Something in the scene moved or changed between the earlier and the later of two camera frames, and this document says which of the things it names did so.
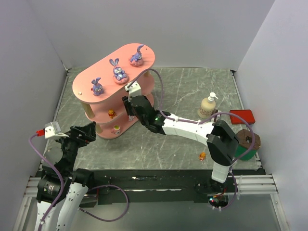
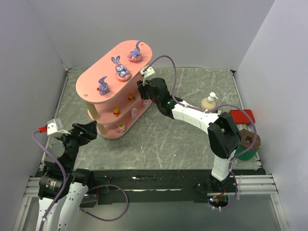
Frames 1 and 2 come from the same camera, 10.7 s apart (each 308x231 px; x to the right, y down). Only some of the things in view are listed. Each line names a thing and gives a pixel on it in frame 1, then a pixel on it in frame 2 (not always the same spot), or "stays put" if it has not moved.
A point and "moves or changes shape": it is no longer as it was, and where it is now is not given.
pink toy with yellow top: x=116 y=130 → x=121 y=128
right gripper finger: x=127 y=105 → x=142 y=89
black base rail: x=161 y=186 stays put
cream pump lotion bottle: x=207 y=107 stays put
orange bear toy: x=111 y=113 → x=116 y=111
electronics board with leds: x=218 y=200 stays put
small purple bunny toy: x=97 y=88 → x=103 y=86
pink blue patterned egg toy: x=131 y=118 moves or changes shape
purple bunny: x=120 y=76 moves or changes shape
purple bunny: x=136 y=59 moves or changes shape
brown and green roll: x=245 y=141 stays put
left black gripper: x=80 y=134 stays put
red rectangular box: x=246 y=115 stays put
